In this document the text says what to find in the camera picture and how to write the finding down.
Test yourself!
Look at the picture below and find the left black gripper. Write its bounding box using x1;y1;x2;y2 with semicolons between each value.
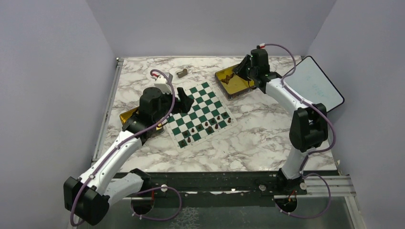
153;87;194;123

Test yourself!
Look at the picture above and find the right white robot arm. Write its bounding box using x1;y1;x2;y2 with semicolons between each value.
233;45;328;194

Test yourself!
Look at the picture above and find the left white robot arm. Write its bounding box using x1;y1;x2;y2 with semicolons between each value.
63;87;194;227

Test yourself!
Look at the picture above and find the gold tin with dark pieces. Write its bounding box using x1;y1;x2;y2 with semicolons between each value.
214;65;256;100

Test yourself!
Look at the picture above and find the green white chess board mat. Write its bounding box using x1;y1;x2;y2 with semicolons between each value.
165;82;238;152

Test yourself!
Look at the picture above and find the gold tin with white pieces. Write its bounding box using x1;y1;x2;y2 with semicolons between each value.
119;107;167;131

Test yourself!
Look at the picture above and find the small grey tan clip device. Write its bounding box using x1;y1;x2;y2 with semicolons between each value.
176;69;188;79

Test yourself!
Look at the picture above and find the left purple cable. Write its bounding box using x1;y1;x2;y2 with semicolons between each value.
69;69;183;228

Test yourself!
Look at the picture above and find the purple cable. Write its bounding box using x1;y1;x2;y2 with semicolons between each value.
69;69;183;228
256;43;337;219

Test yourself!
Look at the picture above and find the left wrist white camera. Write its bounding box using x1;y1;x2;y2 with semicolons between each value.
152;73;173;94

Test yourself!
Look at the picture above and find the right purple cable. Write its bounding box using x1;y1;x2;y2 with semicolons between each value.
256;43;337;219

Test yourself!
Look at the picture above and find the black metal base frame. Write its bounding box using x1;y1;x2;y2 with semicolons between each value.
88;170;357;209

